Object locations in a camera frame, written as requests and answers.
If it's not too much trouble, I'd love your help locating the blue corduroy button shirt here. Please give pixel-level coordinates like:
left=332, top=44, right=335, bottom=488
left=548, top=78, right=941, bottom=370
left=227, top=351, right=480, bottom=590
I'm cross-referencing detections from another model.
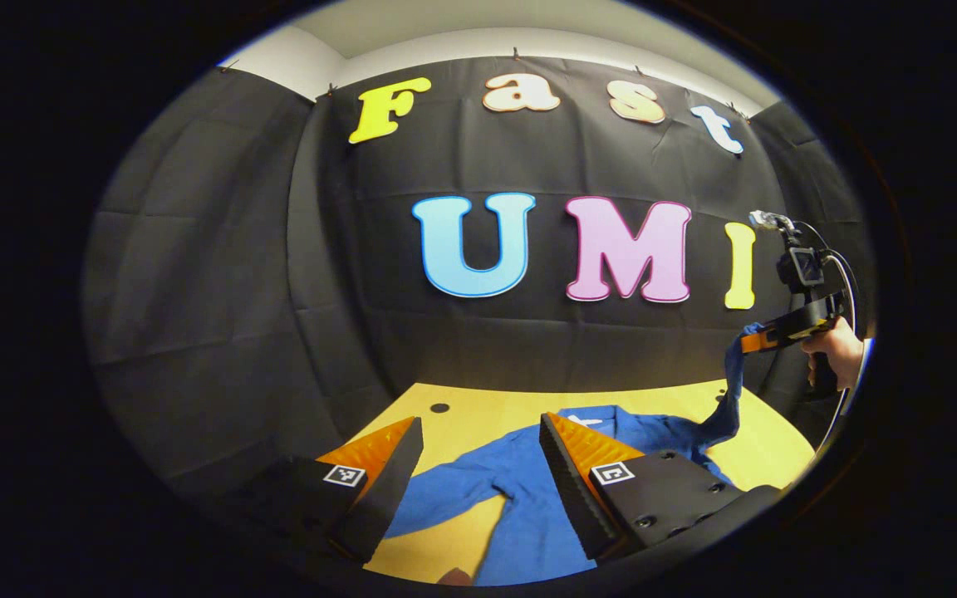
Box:
left=385, top=322, right=768, bottom=587

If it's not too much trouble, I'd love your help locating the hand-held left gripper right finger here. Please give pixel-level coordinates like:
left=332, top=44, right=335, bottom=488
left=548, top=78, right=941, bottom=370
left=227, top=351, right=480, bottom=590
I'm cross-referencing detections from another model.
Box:
left=539, top=412, right=752, bottom=562

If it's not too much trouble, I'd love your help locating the black backdrop cloth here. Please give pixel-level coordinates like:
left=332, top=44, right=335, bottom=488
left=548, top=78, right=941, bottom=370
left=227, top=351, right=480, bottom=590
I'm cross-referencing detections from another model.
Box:
left=84, top=54, right=876, bottom=499

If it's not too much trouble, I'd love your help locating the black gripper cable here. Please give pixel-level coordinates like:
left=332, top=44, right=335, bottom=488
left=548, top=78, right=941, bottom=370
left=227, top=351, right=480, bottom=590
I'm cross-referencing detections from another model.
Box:
left=802, top=220, right=861, bottom=441

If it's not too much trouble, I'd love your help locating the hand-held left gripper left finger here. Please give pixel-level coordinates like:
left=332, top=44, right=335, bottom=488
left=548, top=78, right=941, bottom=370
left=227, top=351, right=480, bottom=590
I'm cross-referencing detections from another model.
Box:
left=233, top=416, right=425, bottom=566

